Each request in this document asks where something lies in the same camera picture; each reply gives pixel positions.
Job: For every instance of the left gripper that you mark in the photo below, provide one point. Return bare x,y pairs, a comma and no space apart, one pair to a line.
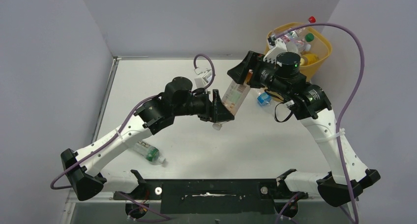
215,111

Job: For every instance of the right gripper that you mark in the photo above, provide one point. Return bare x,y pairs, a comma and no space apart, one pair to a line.
252,61

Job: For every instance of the orange cap bottle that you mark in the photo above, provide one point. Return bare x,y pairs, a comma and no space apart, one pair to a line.
236,94

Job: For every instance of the small blue label bottle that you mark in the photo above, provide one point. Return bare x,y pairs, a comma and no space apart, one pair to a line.
265,101

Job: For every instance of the red label bottle sideways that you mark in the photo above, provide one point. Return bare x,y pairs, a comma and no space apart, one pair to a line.
290,35

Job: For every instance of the yellow juice bottle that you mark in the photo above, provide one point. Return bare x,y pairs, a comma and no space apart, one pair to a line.
308,59

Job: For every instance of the green label bottle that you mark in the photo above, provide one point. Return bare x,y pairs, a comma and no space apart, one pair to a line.
149,152

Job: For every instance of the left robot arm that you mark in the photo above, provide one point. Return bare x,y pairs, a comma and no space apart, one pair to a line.
84,167

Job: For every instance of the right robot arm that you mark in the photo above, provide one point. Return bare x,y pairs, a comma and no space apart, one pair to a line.
348,175

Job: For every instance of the yellow plastic waste bin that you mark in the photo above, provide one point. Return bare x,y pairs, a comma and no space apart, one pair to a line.
319,46

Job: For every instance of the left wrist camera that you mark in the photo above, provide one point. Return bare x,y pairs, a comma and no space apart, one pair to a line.
203,78

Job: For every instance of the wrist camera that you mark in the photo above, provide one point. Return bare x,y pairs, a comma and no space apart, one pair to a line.
276,47
203,78

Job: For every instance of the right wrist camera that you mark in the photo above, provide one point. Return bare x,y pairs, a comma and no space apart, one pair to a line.
276,47

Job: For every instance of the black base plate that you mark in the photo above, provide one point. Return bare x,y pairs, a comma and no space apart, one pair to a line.
213,196

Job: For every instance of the aluminium frame rail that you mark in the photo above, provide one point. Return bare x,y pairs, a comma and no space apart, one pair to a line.
109,208

